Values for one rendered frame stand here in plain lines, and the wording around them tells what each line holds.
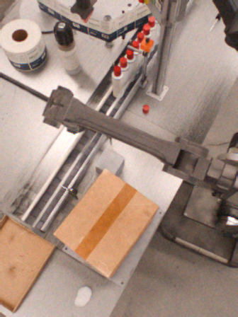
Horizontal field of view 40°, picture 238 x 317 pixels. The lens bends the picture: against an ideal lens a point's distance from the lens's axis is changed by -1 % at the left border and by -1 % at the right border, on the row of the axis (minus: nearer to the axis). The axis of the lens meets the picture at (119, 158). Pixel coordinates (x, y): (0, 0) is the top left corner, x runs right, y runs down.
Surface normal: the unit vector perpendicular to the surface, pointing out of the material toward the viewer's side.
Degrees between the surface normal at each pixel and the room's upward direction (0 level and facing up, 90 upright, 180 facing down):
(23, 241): 0
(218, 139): 0
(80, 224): 0
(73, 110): 27
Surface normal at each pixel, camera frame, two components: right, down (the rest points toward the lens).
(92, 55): -0.01, -0.34
